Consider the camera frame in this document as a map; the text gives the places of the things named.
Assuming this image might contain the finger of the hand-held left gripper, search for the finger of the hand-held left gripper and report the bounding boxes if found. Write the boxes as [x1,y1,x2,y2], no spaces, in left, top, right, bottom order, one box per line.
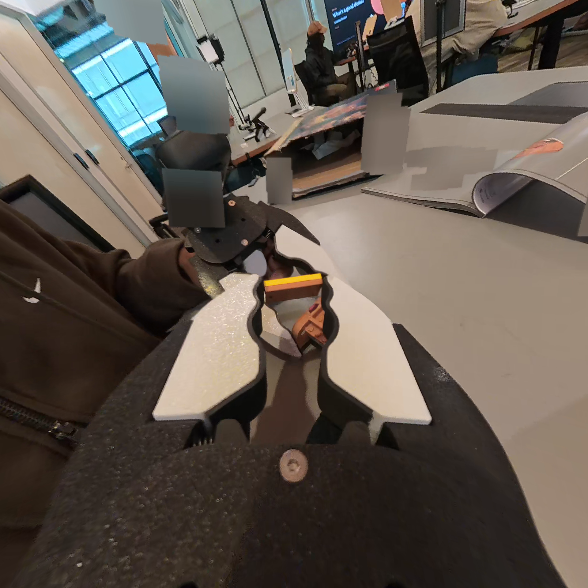
[260,303,306,360]
[274,225,342,287]

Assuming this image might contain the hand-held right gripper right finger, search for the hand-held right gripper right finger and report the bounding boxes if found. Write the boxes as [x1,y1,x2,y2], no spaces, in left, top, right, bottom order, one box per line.
[317,276,433,427]

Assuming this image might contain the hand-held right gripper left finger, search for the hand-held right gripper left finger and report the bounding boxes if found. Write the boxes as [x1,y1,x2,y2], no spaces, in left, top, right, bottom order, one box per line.
[153,272,268,424]

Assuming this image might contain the brown lego assembly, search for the brown lego assembly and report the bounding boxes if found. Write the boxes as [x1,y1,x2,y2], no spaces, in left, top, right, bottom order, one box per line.
[292,303,330,349]

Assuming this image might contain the small orange lego brick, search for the small orange lego brick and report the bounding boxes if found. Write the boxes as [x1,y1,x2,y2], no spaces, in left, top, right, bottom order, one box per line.
[264,278,325,301]

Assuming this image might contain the person's left forearm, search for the person's left forearm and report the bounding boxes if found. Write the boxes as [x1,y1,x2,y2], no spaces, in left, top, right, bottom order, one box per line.
[111,237,214,336]

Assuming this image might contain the printed lego set box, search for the printed lego set box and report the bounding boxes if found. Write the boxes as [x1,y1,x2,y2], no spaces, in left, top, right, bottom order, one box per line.
[267,81,407,199]

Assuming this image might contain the lego instruction booklet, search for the lego instruction booklet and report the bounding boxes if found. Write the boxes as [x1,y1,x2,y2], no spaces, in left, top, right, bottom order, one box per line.
[362,111,588,218]

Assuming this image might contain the brown hooded jacket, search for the brown hooded jacket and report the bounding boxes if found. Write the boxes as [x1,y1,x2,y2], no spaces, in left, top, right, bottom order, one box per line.
[0,198,184,556]

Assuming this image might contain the black blank monitor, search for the black blank monitor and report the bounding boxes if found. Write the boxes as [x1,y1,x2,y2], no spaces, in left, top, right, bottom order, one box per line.
[0,175,122,260]

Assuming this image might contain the dark office desk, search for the dark office desk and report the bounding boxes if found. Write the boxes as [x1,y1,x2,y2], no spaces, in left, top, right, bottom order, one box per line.
[492,0,588,70]

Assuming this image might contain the wall display screen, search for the wall display screen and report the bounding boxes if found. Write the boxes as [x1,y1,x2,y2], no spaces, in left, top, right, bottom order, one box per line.
[322,0,388,58]

